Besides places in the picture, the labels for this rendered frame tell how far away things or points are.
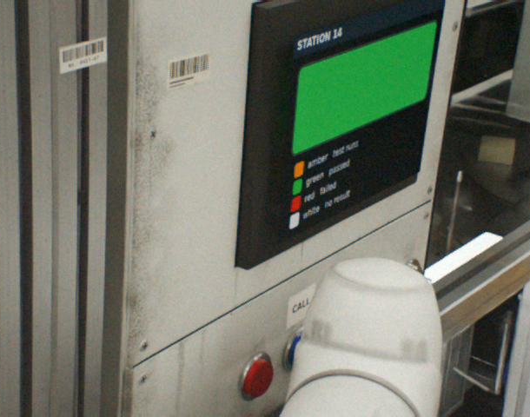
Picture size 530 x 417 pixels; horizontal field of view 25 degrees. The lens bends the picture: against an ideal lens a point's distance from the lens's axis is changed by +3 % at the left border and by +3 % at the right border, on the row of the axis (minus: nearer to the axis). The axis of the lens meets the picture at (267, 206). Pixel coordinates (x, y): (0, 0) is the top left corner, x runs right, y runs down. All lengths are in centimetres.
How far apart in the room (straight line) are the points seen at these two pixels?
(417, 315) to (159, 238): 19
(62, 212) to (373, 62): 30
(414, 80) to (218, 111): 23
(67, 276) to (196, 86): 15
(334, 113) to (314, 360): 19
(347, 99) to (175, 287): 20
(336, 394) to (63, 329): 18
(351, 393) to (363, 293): 8
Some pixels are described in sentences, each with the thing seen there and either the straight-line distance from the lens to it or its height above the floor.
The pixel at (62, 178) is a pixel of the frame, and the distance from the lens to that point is 72.
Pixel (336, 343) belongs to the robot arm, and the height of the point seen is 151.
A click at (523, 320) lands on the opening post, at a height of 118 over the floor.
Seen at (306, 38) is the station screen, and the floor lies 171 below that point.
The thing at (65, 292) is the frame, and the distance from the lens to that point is 75.
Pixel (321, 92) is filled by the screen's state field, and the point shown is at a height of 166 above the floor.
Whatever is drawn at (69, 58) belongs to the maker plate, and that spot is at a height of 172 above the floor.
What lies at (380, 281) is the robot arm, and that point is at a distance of 83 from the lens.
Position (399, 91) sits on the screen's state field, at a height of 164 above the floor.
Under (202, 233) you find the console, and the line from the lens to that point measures 83.
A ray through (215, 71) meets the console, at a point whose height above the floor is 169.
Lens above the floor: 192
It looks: 24 degrees down
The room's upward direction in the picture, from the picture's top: 5 degrees clockwise
